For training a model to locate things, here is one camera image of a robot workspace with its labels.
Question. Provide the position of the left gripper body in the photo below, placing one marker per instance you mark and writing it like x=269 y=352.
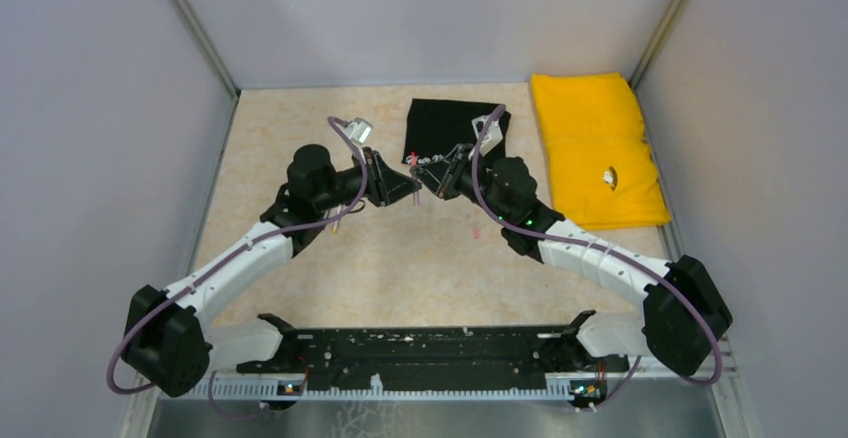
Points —
x=374 y=179

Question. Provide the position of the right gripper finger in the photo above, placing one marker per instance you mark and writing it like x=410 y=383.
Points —
x=443 y=166
x=438 y=185

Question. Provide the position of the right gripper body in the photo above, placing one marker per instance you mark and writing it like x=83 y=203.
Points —
x=461 y=180

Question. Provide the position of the thin pink pen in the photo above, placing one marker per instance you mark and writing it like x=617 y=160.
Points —
x=416 y=193

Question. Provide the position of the white yellow marker pen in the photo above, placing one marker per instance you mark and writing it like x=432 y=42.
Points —
x=337 y=218

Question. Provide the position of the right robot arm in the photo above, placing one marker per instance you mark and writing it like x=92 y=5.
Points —
x=678 y=316

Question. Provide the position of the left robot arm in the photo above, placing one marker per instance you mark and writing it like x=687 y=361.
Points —
x=170 y=338

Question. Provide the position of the black folded t-shirt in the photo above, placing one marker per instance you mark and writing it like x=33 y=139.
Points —
x=434 y=127

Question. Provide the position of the yellow folded t-shirt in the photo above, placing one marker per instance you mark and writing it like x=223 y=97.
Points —
x=601 y=172

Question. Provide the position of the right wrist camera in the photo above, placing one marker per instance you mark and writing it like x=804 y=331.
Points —
x=490 y=135

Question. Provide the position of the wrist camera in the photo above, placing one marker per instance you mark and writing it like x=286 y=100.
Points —
x=490 y=135
x=358 y=130

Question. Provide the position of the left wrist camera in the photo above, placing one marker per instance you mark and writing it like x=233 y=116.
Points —
x=358 y=130

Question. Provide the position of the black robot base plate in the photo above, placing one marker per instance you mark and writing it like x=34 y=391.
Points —
x=433 y=359

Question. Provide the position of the aluminium frame rail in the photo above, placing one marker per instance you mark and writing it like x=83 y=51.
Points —
x=580 y=390

